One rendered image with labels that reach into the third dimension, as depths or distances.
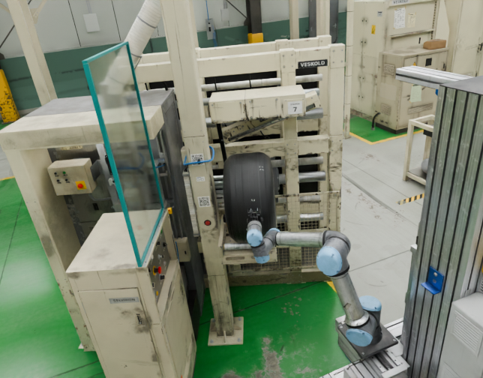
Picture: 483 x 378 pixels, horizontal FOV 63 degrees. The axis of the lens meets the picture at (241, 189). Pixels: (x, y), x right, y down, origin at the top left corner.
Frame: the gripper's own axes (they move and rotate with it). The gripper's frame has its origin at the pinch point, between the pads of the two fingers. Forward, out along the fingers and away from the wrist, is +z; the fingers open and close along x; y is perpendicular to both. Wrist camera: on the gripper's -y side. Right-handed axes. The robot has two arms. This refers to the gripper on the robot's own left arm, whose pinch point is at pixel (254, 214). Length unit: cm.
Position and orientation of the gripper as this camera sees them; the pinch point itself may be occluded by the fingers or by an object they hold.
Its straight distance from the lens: 227.2
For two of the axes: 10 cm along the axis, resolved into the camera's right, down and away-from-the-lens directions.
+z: 0.3, -3.5, 9.4
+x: -10.0, 0.7, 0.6
